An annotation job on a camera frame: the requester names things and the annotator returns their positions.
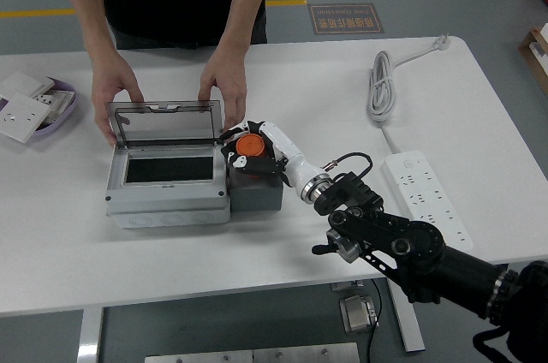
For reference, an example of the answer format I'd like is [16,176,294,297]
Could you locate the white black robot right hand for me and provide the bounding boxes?
[218,120,327,195]

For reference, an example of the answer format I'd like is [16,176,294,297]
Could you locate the person's left hand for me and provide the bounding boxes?
[198,48,248,129]

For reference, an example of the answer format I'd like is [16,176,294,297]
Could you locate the person's right hand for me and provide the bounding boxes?
[91,52,146,148]

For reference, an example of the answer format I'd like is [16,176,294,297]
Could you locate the orange cylinder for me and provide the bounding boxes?
[235,134,267,180]

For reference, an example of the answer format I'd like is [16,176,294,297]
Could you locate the grey junction box clear lid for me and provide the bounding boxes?
[104,99,232,229]

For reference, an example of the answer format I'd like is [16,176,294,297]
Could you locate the grey cube with round hole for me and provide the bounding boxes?
[229,164,284,213]

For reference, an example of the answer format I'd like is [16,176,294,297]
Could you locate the silver floor box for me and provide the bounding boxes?
[339,294,381,334]

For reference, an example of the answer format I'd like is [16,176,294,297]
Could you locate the wooden box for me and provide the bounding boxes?
[516,22,548,97]

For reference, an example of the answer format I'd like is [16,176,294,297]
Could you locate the white printed socket panel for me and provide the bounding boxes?
[36,89,74,124]

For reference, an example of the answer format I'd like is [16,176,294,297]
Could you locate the purple tray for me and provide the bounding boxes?
[0,75,77,138]

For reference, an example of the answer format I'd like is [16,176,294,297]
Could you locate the yellow floor tape line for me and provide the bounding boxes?
[0,0,308,20]

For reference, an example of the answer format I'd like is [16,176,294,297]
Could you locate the brown floor sign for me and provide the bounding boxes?
[308,3,385,34]

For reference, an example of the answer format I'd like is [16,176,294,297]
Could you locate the white power strip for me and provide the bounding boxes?
[381,149,474,253]

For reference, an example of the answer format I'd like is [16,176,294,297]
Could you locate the white right table leg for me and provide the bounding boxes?
[387,276,426,354]

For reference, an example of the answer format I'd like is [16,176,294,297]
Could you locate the white table leg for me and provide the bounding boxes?
[76,306,105,363]
[387,276,426,354]

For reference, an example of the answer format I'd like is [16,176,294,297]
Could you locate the white left table leg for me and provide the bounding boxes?
[76,306,105,363]

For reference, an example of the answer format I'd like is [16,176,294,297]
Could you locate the white wall switch panel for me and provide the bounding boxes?
[0,70,56,101]

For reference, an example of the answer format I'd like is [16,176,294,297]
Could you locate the white power cord with plug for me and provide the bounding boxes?
[366,33,450,154]

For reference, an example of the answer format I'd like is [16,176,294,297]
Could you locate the table underside bracket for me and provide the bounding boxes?
[330,279,365,292]

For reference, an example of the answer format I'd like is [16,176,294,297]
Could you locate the thin black cable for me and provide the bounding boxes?
[366,277,384,341]

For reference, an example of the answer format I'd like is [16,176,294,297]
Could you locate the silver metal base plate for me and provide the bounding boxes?
[144,342,360,363]

